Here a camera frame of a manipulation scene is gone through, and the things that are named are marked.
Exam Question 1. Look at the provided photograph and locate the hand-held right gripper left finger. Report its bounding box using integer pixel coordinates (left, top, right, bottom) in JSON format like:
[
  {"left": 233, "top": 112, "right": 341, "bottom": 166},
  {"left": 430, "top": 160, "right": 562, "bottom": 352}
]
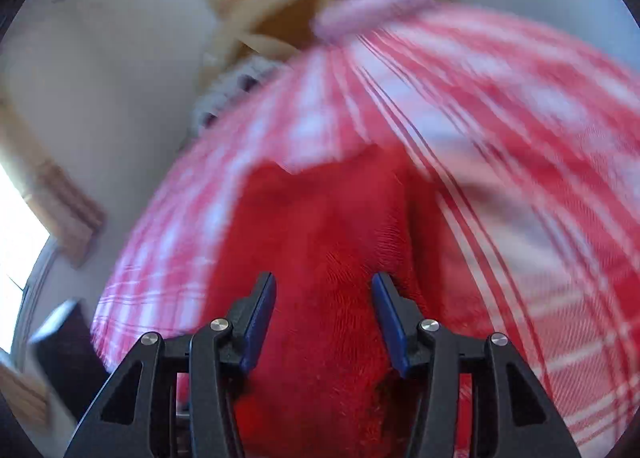
[{"left": 65, "top": 272, "right": 277, "bottom": 458}]

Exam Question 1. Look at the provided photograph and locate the dark furniture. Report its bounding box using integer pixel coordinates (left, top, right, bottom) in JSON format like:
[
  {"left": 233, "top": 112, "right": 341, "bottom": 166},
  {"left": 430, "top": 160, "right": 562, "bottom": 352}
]
[{"left": 30, "top": 298, "right": 116, "bottom": 419}]

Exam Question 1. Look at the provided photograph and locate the red white plaid bedsheet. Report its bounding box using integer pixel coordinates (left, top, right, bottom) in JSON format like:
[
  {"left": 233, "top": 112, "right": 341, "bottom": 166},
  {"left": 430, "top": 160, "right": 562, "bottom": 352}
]
[{"left": 90, "top": 6, "right": 640, "bottom": 458}]

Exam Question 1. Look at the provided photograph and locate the red knit sweater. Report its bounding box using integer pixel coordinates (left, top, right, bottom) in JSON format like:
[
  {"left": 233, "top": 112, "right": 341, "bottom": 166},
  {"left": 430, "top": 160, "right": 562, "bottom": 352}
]
[{"left": 175, "top": 143, "right": 476, "bottom": 458}]

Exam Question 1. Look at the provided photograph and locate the white patterned pillow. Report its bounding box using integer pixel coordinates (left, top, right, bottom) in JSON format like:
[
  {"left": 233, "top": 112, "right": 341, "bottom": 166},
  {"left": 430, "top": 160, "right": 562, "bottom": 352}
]
[{"left": 192, "top": 56, "right": 291, "bottom": 126}]

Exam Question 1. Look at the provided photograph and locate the window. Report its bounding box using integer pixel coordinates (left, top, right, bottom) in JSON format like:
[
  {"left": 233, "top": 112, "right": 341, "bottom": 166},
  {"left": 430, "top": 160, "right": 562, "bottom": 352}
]
[{"left": 0, "top": 163, "right": 51, "bottom": 354}]

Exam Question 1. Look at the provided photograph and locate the pink pillow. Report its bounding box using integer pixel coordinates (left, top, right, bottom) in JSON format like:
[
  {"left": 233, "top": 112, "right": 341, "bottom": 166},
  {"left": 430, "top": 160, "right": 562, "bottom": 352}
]
[{"left": 312, "top": 0, "right": 436, "bottom": 44}]

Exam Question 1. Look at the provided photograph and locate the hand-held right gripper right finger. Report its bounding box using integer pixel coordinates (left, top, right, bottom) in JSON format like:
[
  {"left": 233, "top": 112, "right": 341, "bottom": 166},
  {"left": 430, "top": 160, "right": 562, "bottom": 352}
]
[{"left": 371, "top": 272, "right": 582, "bottom": 458}]

